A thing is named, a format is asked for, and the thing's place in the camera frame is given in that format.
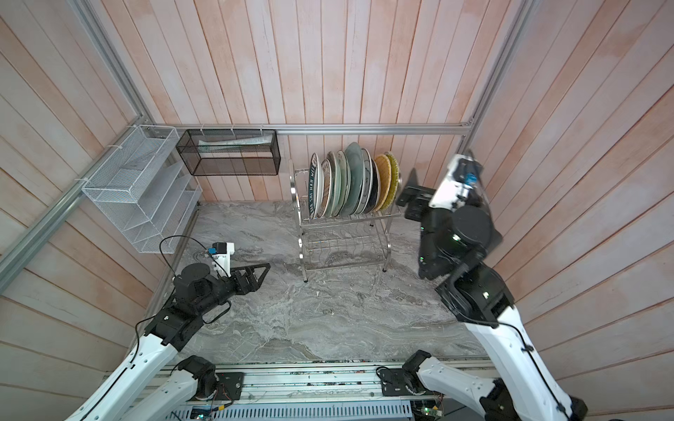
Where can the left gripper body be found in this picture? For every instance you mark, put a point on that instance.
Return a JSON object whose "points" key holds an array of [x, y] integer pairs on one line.
{"points": [[239, 286]]}

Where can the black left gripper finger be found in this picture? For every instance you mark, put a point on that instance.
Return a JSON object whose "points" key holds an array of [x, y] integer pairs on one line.
{"points": [[256, 278], [253, 267]]}

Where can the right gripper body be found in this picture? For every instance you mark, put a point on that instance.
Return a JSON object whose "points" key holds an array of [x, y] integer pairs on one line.
{"points": [[421, 202]]}

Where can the yellow green woven plate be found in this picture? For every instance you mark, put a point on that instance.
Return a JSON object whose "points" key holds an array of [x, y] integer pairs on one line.
{"points": [[394, 180]]}

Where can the orange woven bamboo plate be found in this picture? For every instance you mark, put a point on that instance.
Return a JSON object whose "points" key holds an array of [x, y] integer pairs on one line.
{"points": [[384, 179]]}

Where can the black round plate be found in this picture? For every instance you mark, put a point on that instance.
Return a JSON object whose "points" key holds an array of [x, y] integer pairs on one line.
{"points": [[374, 190]]}

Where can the orange sunburst plate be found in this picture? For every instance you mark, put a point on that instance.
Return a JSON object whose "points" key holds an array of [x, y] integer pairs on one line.
{"points": [[327, 171], [367, 182]]}

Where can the dark teal ceramic plate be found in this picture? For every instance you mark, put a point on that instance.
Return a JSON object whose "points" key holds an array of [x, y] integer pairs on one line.
{"points": [[354, 157]]}

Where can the cream floral plate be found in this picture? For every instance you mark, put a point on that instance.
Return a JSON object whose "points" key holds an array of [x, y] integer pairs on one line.
{"points": [[343, 166]]}

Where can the stainless steel dish rack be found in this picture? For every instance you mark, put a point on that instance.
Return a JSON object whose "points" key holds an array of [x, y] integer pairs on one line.
{"points": [[354, 241]]}

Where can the light green flower plate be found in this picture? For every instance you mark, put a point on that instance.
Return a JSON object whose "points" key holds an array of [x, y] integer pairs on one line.
{"points": [[334, 185]]}

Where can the white plate with text rim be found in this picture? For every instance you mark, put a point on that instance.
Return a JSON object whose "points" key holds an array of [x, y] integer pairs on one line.
{"points": [[315, 186]]}

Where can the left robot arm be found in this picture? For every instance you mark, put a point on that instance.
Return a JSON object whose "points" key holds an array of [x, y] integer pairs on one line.
{"points": [[198, 290]]}

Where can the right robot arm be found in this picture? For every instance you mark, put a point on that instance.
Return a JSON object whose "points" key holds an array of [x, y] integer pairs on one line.
{"points": [[457, 233]]}

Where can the rolled paper tube in basket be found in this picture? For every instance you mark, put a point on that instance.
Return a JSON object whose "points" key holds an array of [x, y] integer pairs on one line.
{"points": [[243, 145]]}

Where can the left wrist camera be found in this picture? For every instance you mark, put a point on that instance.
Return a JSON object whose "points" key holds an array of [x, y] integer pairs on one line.
{"points": [[220, 254]]}

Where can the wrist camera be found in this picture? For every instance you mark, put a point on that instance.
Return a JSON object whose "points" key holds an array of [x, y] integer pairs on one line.
{"points": [[220, 254], [462, 176]]}

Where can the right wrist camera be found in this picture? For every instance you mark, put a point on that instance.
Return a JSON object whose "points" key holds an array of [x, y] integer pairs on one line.
{"points": [[462, 176]]}

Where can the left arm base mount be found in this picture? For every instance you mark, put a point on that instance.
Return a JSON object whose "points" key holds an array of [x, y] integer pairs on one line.
{"points": [[229, 386]]}

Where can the black mesh wall basket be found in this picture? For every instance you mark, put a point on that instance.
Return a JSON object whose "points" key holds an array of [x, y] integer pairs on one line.
{"points": [[227, 164]]}

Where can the white wire mesh shelf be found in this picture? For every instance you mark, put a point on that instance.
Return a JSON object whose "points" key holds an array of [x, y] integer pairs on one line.
{"points": [[149, 200]]}

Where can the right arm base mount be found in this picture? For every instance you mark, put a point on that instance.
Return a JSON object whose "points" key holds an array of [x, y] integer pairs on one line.
{"points": [[399, 382]]}

